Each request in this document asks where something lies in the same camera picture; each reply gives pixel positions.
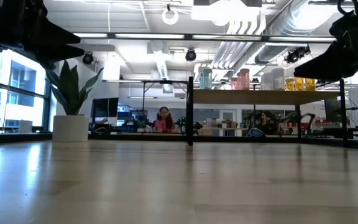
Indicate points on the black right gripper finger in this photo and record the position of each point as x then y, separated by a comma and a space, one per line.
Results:
322, 67

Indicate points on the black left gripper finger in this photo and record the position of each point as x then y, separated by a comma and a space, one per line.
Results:
57, 54
54, 34

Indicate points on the black ceiling spotlight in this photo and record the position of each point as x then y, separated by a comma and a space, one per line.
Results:
190, 55
88, 58

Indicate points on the green snake plant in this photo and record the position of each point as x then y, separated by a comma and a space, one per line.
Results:
68, 90

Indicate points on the black computer monitor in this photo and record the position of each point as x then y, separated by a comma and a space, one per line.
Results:
104, 107

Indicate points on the white plant pot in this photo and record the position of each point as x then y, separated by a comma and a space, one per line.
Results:
70, 128

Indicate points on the small white bin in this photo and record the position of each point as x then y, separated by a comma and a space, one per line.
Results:
25, 126

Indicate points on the person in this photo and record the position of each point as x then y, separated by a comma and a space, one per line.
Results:
264, 121
164, 123

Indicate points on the long ceiling light strip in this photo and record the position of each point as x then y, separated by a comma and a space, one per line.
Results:
148, 36

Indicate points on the blue grey round object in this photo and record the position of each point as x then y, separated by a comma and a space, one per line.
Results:
255, 133

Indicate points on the black ceiling camera mount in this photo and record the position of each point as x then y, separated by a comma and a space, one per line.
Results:
297, 54

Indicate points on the wooden shelf with black frame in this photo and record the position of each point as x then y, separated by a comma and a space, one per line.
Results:
244, 97

